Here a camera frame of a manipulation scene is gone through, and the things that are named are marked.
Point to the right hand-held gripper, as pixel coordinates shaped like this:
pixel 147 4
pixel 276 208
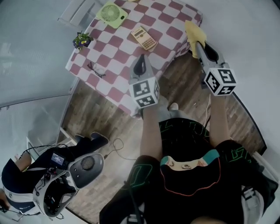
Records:
pixel 221 81

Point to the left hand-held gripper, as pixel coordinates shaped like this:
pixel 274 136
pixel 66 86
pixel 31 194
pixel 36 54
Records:
pixel 144 92

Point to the yellow cloth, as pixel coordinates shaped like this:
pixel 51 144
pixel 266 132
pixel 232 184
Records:
pixel 194 32

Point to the beige calculator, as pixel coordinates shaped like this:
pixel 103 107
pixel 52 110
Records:
pixel 144 37

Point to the person's right forearm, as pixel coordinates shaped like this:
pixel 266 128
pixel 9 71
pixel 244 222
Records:
pixel 219 122

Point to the person's left forearm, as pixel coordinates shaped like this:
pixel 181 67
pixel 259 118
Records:
pixel 151 131

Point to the red white checkered tablecloth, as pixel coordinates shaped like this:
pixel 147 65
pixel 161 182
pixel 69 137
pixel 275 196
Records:
pixel 113 65

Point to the black framed glasses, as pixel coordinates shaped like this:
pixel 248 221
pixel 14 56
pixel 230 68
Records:
pixel 96 69

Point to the person's white shoe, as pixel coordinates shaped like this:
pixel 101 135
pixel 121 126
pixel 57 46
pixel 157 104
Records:
pixel 173 106

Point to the person's grey trouser leg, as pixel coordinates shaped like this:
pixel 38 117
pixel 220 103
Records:
pixel 168 112

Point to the green square desk fan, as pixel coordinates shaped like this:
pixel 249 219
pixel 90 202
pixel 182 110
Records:
pixel 111 14

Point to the small potted flower plant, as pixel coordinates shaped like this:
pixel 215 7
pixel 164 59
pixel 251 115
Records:
pixel 82 40

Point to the person's black printed shirt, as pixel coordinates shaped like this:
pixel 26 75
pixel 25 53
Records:
pixel 188 175

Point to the grey white helmet rig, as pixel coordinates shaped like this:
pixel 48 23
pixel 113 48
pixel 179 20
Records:
pixel 87 172

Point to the black screen device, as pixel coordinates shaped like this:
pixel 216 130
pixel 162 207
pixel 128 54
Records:
pixel 58 159

